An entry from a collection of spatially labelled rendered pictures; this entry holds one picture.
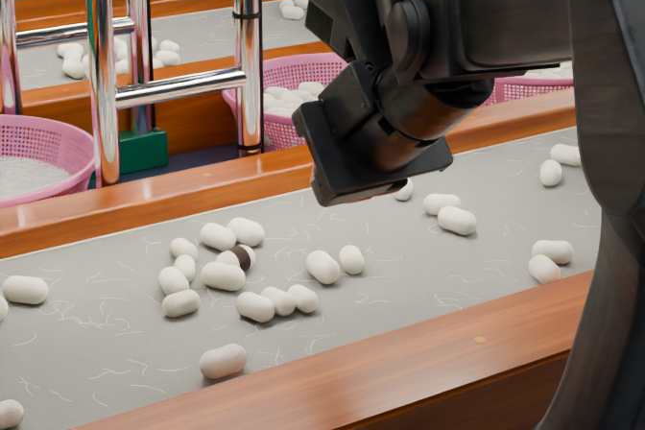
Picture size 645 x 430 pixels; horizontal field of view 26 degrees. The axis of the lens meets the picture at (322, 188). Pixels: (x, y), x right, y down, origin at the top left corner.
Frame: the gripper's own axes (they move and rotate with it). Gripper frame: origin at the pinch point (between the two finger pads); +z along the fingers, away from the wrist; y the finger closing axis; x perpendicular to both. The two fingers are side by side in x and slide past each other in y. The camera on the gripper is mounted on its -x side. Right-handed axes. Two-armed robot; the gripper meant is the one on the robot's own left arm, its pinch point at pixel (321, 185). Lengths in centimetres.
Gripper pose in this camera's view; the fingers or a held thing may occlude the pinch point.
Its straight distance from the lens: 101.2
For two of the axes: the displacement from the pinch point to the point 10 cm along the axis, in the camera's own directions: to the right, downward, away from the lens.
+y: -8.4, 2.0, -5.1
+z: -4.2, 3.7, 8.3
